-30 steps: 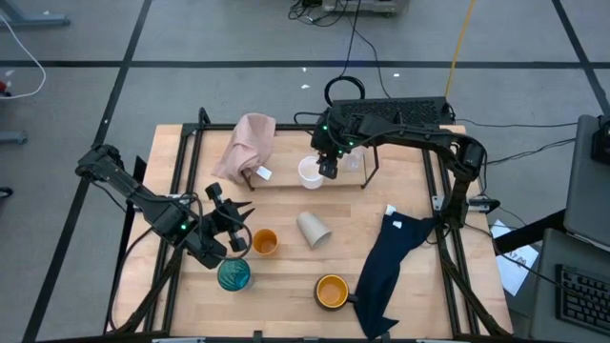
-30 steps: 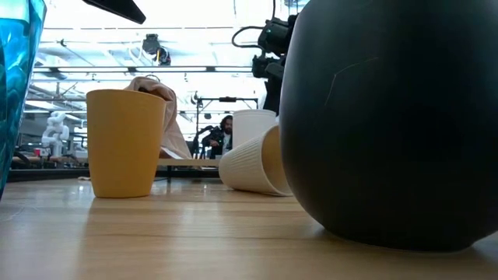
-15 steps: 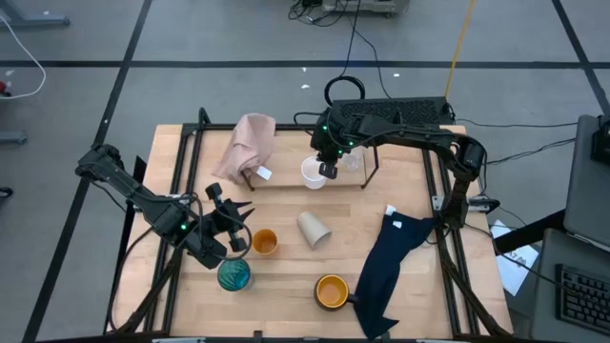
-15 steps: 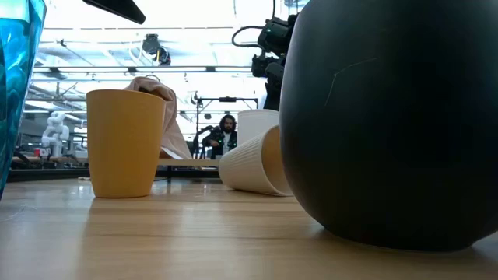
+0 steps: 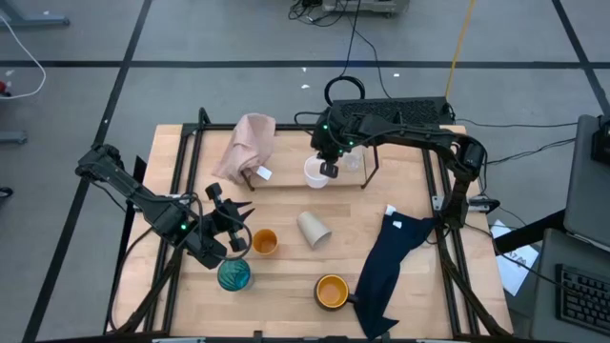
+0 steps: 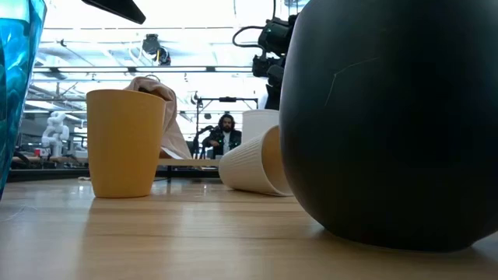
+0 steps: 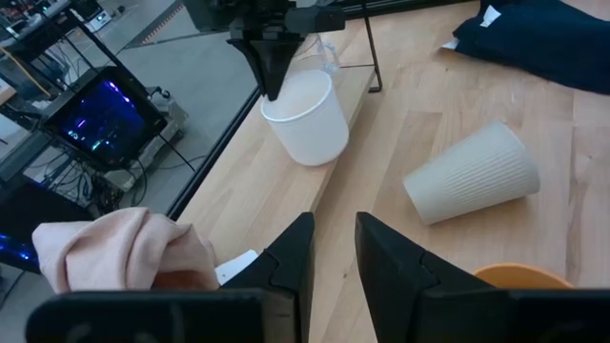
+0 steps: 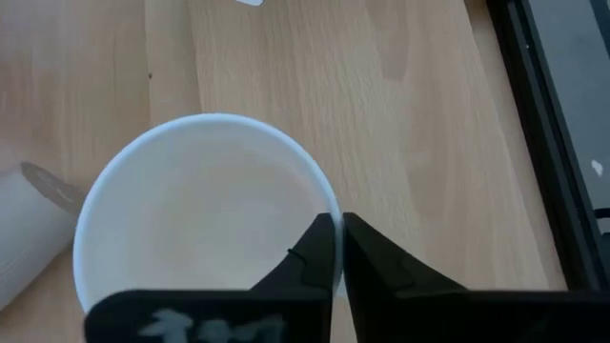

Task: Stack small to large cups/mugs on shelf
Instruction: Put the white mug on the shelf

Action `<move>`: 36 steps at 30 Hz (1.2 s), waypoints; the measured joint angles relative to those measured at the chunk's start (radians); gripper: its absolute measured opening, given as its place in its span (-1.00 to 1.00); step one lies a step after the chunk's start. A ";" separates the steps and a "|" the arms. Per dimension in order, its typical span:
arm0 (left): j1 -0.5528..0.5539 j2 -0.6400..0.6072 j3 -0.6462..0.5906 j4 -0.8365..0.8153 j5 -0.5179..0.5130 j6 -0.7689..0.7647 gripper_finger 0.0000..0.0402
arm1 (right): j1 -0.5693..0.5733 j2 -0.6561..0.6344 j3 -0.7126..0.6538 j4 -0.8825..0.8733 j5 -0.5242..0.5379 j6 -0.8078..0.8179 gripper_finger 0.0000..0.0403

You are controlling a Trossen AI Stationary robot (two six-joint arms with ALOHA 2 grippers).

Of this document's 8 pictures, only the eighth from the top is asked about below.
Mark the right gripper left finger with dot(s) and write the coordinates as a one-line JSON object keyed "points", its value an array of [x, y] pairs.
{"points": [[305, 286]]}

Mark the beige ribbed cup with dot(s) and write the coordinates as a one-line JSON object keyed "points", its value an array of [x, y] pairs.
{"points": [[28, 228]]}

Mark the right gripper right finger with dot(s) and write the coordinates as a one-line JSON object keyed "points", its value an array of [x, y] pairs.
{"points": [[405, 309]]}

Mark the white ceramic mug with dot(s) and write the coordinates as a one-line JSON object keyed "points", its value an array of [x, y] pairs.
{"points": [[200, 214]]}

